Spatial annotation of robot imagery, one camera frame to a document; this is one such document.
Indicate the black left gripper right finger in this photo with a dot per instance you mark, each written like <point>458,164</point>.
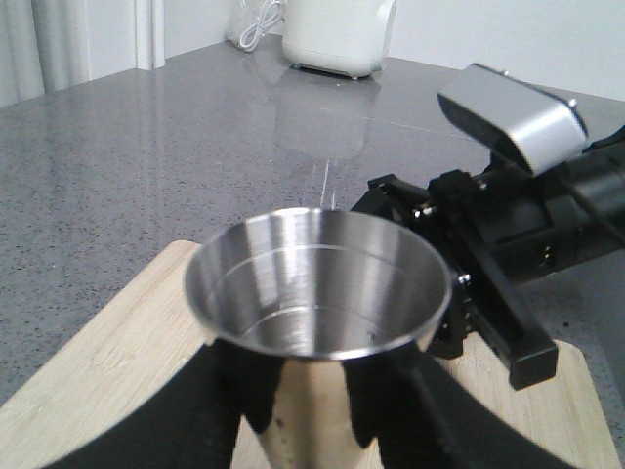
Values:
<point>422,418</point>

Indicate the wooden cutting board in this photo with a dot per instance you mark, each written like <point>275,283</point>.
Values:
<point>146,333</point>

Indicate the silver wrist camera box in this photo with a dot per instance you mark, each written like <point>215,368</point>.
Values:
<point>524,125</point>

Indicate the steel jigger measuring cup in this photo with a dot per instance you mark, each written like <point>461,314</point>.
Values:
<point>308,311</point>

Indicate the white kitchen appliance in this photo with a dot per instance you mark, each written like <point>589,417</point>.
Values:
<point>350,38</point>

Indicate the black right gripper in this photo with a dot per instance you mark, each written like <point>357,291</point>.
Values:
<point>498,229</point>

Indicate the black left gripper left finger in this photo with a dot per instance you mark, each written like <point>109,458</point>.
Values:
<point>193,420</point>

